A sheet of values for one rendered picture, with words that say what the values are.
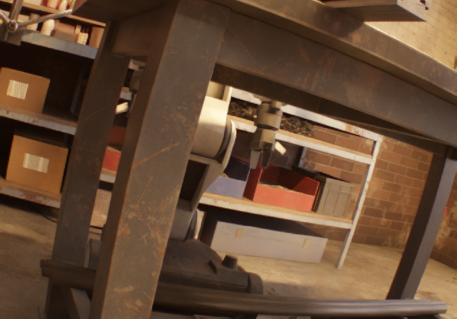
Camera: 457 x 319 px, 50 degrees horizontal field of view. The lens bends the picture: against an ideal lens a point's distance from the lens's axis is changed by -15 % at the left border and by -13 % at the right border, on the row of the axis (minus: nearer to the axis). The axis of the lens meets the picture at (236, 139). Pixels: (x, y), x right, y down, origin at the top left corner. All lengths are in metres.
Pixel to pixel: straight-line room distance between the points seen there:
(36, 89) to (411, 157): 3.02
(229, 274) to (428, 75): 1.05
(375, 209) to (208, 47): 3.56
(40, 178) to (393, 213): 2.87
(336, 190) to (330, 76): 2.17
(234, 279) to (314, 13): 1.13
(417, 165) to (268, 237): 1.89
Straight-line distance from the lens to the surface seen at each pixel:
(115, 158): 2.52
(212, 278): 1.72
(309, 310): 1.48
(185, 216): 1.86
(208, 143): 1.73
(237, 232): 2.83
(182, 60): 0.76
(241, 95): 2.62
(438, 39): 4.54
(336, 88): 0.90
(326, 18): 0.79
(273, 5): 0.75
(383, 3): 0.71
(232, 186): 2.72
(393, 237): 4.48
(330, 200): 3.03
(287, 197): 2.88
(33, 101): 2.46
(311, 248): 3.10
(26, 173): 2.52
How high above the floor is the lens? 0.69
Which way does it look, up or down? 2 degrees down
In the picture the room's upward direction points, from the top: 16 degrees clockwise
